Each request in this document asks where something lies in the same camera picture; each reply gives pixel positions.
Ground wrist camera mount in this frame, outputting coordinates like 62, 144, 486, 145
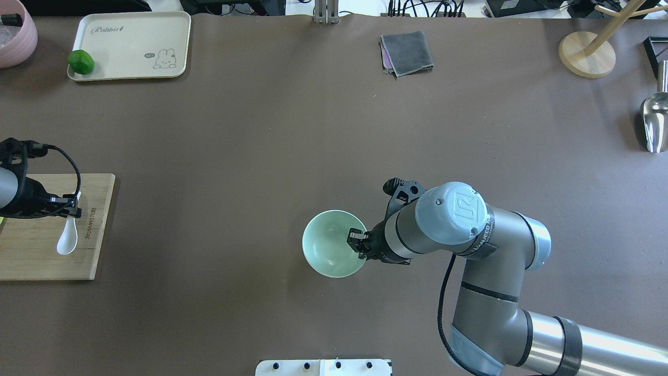
383, 178, 426, 219
1, 138, 49, 174

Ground white pole base plate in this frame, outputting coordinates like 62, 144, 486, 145
255, 358, 393, 375

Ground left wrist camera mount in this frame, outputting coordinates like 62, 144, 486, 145
1, 138, 49, 174

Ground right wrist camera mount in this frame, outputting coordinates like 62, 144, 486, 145
383, 178, 426, 219

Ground metal scoop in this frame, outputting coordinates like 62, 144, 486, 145
641, 60, 667, 153

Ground aluminium frame post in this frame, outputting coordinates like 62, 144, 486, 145
313, 0, 340, 24

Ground bamboo cutting board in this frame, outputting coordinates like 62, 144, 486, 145
1, 173, 115, 281

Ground wooden mug tree stand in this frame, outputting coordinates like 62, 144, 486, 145
558, 1, 667, 79

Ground cream rabbit tray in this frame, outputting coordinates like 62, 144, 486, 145
67, 10, 191, 81

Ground black glass rack tray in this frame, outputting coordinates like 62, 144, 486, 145
642, 36, 667, 78

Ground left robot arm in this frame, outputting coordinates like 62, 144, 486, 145
1, 168, 82, 219

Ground pink bowl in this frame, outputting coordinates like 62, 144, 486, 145
1, 1, 38, 69

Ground light green bowl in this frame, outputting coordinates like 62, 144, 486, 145
302, 210, 366, 278

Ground grey folded cloth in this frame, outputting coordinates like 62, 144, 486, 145
379, 30, 434, 78

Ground white plastic spoon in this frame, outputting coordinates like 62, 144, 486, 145
56, 192, 81, 255

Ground green lime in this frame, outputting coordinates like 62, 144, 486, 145
67, 49, 95, 75

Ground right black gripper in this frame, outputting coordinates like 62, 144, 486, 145
347, 219, 413, 266

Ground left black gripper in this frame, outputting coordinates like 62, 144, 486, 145
14, 178, 82, 219

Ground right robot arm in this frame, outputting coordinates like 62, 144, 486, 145
348, 179, 667, 375

